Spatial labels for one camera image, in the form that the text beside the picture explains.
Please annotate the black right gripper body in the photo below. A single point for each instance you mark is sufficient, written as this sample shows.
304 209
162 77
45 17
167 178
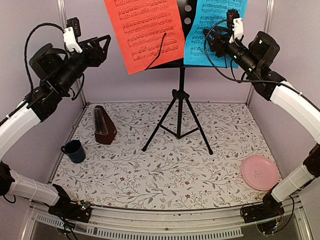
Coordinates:
221 42

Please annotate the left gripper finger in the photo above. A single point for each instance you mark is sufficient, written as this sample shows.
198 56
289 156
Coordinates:
93 42
103 50

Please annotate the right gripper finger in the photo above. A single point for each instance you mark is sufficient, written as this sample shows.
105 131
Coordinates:
210 38
221 30

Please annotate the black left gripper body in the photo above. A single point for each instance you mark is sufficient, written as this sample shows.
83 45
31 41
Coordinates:
92 60

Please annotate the blue sheet music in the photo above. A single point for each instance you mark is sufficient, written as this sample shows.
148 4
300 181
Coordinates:
208 13

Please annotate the red sheet music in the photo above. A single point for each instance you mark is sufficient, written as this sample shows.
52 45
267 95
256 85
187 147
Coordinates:
149 32

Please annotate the brown wooden metronome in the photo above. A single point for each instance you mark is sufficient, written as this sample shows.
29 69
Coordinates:
104 129

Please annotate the black music stand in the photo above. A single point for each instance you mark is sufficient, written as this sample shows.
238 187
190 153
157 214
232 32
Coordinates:
187 11

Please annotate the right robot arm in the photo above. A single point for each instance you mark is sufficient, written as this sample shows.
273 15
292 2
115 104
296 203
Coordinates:
255 60

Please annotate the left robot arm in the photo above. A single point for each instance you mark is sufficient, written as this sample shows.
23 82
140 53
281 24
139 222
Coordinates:
57 72

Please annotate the dark blue mug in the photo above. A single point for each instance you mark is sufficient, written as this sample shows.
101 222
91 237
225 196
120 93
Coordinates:
74 150

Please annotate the pink plastic plate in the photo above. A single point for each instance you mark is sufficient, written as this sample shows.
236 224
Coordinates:
259 172

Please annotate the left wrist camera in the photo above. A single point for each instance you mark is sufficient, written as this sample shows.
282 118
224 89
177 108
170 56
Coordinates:
71 34

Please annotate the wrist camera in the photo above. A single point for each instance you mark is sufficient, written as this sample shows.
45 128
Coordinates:
236 24
71 34

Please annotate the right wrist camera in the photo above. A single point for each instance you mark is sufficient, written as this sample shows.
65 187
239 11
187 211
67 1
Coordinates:
236 24

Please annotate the left aluminium frame post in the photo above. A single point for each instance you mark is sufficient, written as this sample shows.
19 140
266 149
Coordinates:
63 22

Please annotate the aluminium frame post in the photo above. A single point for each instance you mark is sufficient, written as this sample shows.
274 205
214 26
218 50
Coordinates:
264 49
63 22

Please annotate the right aluminium frame post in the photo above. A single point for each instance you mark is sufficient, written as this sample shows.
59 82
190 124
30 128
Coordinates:
264 49

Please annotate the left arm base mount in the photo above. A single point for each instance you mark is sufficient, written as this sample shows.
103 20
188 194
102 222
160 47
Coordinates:
71 210

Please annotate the front aluminium rail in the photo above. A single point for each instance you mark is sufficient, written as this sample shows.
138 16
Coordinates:
107 223

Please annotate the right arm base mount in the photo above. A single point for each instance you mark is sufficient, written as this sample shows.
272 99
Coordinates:
257 212

